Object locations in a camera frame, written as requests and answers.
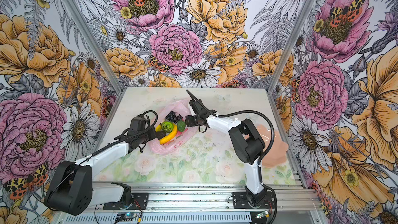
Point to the right aluminium frame post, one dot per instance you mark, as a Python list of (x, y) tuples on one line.
[(301, 19)]

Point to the green bumpy fruit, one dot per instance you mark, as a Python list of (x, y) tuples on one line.
[(167, 126)]

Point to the yellow banana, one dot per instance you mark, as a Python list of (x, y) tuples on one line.
[(169, 136)]

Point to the left aluminium frame post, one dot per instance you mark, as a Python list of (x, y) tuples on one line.
[(82, 24)]

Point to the pink plastic bag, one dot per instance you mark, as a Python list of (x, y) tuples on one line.
[(180, 107)]

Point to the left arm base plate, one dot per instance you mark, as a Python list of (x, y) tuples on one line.
[(132, 201)]

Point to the left green circuit board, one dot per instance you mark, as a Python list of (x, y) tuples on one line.
[(126, 217)]

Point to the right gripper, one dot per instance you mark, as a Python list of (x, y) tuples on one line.
[(188, 120)]

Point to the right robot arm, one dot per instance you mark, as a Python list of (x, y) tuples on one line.
[(247, 142)]

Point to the aluminium front rail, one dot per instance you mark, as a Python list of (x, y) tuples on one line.
[(206, 204)]

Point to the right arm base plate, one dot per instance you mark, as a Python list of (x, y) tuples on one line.
[(246, 200)]

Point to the pink scalloped bowl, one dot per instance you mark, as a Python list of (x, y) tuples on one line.
[(278, 153)]

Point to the black grape bunch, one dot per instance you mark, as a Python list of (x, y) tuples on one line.
[(173, 117)]

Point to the green avocado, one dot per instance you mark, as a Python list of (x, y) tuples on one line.
[(181, 126)]

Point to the aluminium frame post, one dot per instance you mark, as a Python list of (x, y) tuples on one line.
[(301, 19), (82, 24)]

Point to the green circuit board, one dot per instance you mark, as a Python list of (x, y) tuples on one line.
[(263, 214), (126, 217)]

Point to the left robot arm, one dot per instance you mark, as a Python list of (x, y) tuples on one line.
[(72, 189)]

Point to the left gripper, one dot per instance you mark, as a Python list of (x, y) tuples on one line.
[(152, 136)]

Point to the right green circuit board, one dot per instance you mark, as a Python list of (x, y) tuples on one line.
[(263, 214)]

